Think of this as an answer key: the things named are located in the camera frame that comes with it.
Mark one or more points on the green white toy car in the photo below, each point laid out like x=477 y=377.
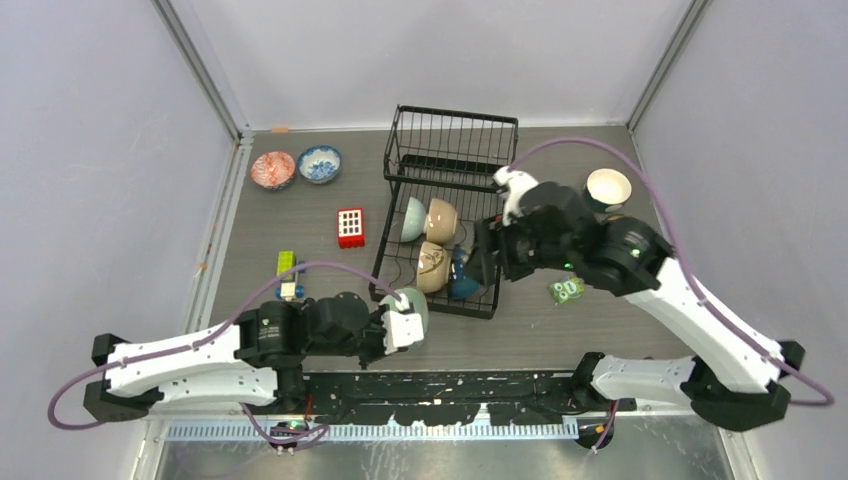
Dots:
x=290 y=288

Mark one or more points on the beige plain bowl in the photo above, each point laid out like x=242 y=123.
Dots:
x=441 y=222

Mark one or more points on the dark blue glazed bowl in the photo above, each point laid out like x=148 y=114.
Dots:
x=460 y=285

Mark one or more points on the green owl toy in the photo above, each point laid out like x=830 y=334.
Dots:
x=566 y=289

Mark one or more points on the red white toy block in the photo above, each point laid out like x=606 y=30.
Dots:
x=351 y=228

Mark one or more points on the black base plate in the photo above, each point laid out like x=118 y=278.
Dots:
x=444 y=398

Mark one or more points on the blue zigzag pattern bowl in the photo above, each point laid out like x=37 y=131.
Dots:
x=273 y=171

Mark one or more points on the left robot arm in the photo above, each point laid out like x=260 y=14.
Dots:
x=256 y=361

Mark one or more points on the beige bowl with bird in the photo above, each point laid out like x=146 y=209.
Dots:
x=433 y=268

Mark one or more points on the white blue floral bowl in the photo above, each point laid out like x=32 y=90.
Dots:
x=319 y=164

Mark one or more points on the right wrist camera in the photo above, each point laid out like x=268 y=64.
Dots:
x=512 y=186

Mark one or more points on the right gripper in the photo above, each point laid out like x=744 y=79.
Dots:
x=480 y=265

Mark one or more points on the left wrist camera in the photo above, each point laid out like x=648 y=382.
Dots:
x=404 y=325

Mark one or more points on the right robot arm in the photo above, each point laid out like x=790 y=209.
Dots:
x=727 y=379

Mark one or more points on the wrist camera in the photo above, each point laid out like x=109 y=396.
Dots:
x=512 y=186
x=404 y=325

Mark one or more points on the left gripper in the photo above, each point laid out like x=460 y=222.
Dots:
x=377 y=317

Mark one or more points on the light teal ribbed bowl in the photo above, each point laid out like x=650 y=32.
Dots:
x=413 y=225

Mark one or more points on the black wire dish rack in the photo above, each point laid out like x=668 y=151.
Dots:
x=439 y=164

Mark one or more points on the teal white dotted bowl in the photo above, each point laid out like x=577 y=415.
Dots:
x=606 y=190

